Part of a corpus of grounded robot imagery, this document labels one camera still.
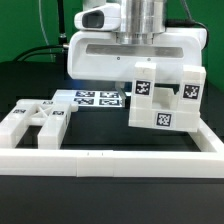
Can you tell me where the white chair back frame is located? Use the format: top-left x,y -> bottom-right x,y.
11,100 -> 80,151

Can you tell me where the black cable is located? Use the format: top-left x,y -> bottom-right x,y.
13,45 -> 71,63

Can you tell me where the black hose with connector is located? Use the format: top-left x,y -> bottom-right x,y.
57,0 -> 68,46

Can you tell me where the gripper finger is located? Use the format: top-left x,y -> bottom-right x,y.
115,82 -> 131,108

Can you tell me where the white U-shaped obstacle frame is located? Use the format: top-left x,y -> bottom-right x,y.
0,99 -> 224,178

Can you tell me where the flat white tag plate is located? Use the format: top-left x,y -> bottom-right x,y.
52,90 -> 125,107

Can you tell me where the white chair seat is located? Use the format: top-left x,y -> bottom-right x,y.
128,87 -> 200,132

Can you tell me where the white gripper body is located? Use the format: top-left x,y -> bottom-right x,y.
67,2 -> 208,83

